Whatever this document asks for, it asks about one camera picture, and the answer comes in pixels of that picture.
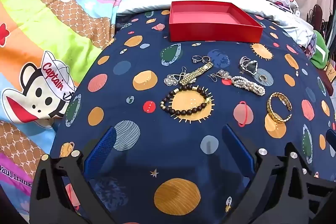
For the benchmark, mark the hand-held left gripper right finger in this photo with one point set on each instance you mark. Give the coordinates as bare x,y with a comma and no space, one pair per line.
237,146

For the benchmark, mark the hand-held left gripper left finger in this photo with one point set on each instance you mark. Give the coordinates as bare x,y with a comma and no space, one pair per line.
101,150

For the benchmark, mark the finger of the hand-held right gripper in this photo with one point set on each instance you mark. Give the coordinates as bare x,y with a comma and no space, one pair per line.
320,183
331,137

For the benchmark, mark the gold bangle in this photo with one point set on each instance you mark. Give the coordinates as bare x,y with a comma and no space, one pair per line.
270,108

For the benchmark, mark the silver flower earring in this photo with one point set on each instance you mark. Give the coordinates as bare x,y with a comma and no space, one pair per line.
224,74
170,80

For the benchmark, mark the red cardboard box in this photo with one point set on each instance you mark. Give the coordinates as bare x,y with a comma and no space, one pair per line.
210,29

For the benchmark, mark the navy planet print bedsheet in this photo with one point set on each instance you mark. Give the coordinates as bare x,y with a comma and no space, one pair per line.
126,98

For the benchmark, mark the green cloth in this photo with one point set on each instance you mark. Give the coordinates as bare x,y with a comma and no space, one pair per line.
319,50

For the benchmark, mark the dark wooden chair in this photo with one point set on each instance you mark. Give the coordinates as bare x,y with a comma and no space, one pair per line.
317,14

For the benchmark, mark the colourful monkey print blanket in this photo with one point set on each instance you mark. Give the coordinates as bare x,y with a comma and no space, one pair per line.
52,16

